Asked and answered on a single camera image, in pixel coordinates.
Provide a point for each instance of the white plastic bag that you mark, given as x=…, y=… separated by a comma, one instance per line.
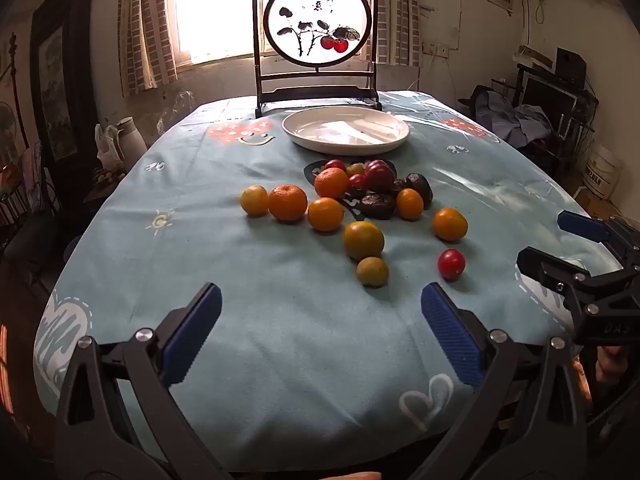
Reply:
x=105, y=150

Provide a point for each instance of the brick-pattern curtain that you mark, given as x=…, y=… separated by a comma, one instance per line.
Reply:
x=397, y=20
x=147, y=35

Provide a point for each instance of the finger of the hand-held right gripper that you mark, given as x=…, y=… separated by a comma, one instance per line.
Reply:
x=547, y=267
x=582, y=226

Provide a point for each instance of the bright window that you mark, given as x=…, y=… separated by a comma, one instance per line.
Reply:
x=210, y=10

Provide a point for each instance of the person's right hand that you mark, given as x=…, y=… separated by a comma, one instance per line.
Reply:
x=612, y=365

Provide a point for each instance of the wall socket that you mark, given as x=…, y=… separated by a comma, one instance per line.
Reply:
x=435, y=49

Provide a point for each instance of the yellow-orange tangerine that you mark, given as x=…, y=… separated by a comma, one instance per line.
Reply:
x=255, y=200

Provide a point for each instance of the small yellow-green fruit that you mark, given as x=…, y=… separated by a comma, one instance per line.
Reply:
x=355, y=169

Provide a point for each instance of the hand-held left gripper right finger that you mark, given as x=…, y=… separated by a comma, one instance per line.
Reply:
x=452, y=332

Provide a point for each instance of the large greenish-yellow tangerine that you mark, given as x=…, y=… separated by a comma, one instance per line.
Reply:
x=363, y=240

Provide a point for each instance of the large dark red plum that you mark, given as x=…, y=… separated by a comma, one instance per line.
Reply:
x=379, y=175

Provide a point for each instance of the large orange tangerine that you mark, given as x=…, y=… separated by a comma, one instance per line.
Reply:
x=288, y=202

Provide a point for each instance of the dark wrinkled passion fruit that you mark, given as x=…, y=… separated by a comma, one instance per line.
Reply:
x=376, y=206
x=419, y=187

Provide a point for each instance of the white bucket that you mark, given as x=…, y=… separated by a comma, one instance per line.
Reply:
x=602, y=172

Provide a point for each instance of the light blue printed tablecloth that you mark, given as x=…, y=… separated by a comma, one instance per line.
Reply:
x=250, y=285

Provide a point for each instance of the cardboard box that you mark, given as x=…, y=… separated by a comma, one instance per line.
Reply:
x=592, y=202

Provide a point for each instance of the black speaker box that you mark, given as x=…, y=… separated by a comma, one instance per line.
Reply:
x=570, y=65

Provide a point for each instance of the white oval plate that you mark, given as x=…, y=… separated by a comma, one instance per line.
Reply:
x=345, y=130

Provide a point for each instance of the round painted screen on stand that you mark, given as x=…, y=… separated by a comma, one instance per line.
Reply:
x=320, y=15

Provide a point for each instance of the dark framed picture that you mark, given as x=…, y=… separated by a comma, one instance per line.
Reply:
x=55, y=100

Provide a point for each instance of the black monitor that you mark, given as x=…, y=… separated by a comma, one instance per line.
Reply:
x=542, y=95

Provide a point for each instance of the pile of blue clothes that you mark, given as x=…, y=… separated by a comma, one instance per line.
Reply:
x=505, y=115

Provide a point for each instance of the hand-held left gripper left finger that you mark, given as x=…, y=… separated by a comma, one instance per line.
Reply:
x=192, y=335

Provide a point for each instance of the small greenish-yellow tangerine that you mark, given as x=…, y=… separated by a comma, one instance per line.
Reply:
x=372, y=271

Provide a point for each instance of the white kettle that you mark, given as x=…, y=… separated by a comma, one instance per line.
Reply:
x=131, y=140

